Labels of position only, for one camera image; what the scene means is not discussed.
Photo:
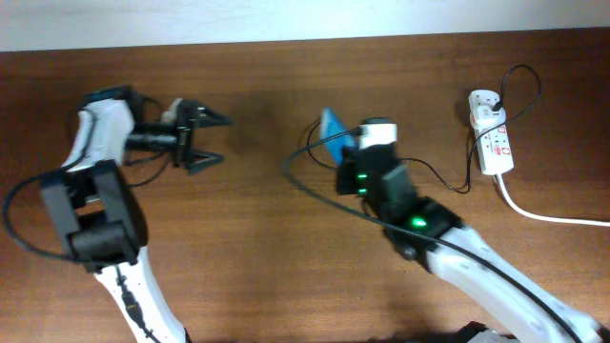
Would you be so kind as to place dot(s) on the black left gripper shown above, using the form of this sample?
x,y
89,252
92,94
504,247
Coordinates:
x,y
184,152

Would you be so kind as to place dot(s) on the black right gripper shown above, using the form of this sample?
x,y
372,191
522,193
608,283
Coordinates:
x,y
347,176

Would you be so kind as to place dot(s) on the blue screen smartphone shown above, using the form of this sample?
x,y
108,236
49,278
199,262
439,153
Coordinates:
x,y
330,125

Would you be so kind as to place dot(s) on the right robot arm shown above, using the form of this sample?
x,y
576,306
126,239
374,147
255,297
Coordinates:
x,y
423,230

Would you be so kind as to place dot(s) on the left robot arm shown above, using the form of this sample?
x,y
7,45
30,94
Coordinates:
x,y
95,213

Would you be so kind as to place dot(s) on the white USB charger plug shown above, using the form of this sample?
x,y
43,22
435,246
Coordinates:
x,y
482,112

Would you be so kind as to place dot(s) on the white power strip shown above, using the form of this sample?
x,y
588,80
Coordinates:
x,y
494,151

